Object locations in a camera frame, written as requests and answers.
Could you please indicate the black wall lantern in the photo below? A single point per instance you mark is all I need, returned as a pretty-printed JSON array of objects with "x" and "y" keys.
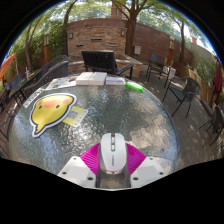
[
  {"x": 71, "y": 35},
  {"x": 122, "y": 33}
]

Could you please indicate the black slatted chair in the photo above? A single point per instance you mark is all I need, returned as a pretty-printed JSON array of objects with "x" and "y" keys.
[{"x": 98, "y": 60}]

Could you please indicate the dark round side table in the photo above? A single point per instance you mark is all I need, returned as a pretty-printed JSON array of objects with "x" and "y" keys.
[{"x": 23, "y": 81}]

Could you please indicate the white license plate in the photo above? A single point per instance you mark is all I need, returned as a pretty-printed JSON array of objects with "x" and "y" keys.
[{"x": 33, "y": 97}]

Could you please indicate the yellow duck-shaped mouse pad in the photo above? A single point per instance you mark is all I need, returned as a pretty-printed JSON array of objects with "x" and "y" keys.
[{"x": 50, "y": 113}]

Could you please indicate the white wall box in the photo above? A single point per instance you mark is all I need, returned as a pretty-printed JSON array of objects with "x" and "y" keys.
[{"x": 137, "y": 50}]

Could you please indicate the white computer mouse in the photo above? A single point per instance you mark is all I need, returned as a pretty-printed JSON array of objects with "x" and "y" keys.
[{"x": 113, "y": 153}]

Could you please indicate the dark mesh chair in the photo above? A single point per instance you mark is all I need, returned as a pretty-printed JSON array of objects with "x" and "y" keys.
[{"x": 216, "y": 121}]

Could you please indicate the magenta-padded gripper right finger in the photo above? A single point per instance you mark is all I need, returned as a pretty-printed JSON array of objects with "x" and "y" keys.
[{"x": 136, "y": 159}]

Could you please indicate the blue chair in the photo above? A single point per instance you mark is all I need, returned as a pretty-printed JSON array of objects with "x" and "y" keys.
[{"x": 16, "y": 80}]

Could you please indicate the green tube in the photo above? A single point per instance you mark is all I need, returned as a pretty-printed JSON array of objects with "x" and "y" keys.
[{"x": 134, "y": 86}]

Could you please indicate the wooden lamp post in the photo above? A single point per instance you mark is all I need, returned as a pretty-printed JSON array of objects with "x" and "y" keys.
[
  {"x": 171, "y": 50},
  {"x": 46, "y": 46}
]

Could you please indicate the colourful printed sheet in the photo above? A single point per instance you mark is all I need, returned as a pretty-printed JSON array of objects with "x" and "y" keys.
[{"x": 61, "y": 83}]

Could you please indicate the orange canopy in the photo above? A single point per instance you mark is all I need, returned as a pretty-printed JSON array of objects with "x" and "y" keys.
[{"x": 6, "y": 65}]

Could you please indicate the dark wicker chair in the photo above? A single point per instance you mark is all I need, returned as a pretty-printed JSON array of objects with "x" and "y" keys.
[
  {"x": 53, "y": 61},
  {"x": 53, "y": 74}
]

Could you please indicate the yellow paper card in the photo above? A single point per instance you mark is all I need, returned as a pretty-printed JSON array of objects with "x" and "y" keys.
[{"x": 77, "y": 116}]

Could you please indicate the large tree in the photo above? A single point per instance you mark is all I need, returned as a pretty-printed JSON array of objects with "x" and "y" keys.
[{"x": 130, "y": 36}]

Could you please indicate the black metal armchair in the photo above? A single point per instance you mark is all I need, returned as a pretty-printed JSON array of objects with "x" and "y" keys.
[
  {"x": 190, "y": 88},
  {"x": 156, "y": 60}
]

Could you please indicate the stone fire pit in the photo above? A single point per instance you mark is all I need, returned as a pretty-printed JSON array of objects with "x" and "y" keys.
[{"x": 131, "y": 61}]

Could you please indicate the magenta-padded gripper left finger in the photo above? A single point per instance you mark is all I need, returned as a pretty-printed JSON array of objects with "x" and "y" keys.
[{"x": 90, "y": 158}]

